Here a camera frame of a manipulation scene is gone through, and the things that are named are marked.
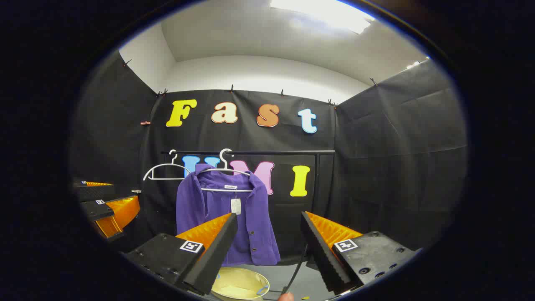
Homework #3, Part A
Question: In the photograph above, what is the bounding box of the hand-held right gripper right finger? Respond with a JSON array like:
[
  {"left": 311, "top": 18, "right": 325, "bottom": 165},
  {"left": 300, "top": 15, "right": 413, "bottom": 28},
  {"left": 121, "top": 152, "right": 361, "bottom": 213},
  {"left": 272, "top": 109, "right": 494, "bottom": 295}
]
[{"left": 300, "top": 210, "right": 418, "bottom": 294}]

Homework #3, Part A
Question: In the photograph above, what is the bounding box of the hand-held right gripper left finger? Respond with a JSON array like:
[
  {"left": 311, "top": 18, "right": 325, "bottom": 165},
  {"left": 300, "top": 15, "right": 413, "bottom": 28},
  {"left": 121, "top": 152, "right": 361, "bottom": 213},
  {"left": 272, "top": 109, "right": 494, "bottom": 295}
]
[{"left": 125, "top": 212, "right": 239, "bottom": 296}]

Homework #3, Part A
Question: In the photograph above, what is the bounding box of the yellow round laundry hamper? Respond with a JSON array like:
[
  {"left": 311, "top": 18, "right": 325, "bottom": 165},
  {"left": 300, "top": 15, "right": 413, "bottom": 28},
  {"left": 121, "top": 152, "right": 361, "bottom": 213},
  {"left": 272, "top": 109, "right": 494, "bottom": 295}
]
[{"left": 210, "top": 267, "right": 271, "bottom": 301}]

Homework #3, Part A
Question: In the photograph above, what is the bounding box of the purple corduroy jacket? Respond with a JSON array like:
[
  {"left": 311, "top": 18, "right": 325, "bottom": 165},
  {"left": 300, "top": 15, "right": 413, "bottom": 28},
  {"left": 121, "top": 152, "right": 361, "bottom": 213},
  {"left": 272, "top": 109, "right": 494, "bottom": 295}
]
[{"left": 175, "top": 163, "right": 281, "bottom": 267}]

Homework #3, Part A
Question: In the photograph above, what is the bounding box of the white plastic hanger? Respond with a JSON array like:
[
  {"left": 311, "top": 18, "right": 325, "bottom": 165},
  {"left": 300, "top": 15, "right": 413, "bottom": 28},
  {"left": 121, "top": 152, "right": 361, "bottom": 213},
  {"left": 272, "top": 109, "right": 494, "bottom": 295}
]
[
  {"left": 198, "top": 148, "right": 254, "bottom": 193},
  {"left": 143, "top": 149, "right": 191, "bottom": 181}
]

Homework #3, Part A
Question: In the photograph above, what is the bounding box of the black clothes rack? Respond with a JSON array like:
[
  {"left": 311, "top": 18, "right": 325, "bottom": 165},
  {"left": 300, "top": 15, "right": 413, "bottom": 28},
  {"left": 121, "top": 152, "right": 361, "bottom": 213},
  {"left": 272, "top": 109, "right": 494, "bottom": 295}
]
[{"left": 161, "top": 149, "right": 336, "bottom": 293}]

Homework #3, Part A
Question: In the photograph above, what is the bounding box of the long ceiling light panel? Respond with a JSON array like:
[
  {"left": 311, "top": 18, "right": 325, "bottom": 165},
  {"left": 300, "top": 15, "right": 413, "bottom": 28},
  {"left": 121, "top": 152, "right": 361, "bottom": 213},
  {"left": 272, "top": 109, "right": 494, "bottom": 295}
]
[{"left": 269, "top": 0, "right": 376, "bottom": 35}]

